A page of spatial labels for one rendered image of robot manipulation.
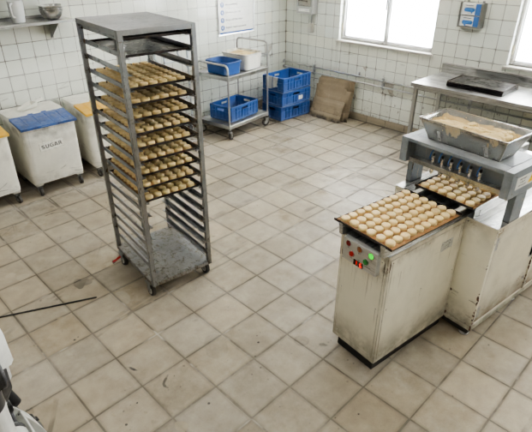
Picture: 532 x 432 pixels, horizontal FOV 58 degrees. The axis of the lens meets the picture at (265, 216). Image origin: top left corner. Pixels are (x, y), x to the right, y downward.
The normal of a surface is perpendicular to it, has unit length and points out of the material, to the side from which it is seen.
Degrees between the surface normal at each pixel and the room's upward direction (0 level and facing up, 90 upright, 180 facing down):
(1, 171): 92
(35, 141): 91
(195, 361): 0
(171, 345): 0
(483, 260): 90
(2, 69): 90
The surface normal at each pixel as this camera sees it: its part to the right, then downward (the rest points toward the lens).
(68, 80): 0.70, 0.35
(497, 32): -0.71, 0.35
